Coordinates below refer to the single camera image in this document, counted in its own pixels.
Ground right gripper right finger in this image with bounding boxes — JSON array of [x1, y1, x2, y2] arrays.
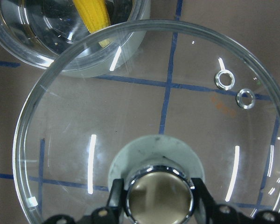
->
[[191, 178, 280, 224]]

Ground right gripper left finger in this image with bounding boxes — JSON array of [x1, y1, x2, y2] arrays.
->
[[43, 179, 126, 224]]

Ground glass pot lid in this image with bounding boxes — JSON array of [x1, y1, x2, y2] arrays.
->
[[13, 20, 280, 224]]

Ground yellow corn cob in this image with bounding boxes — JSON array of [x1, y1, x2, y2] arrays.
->
[[73, 0, 111, 34]]

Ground pale green cooking pot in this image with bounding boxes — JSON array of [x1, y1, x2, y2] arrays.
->
[[0, 0, 145, 77]]

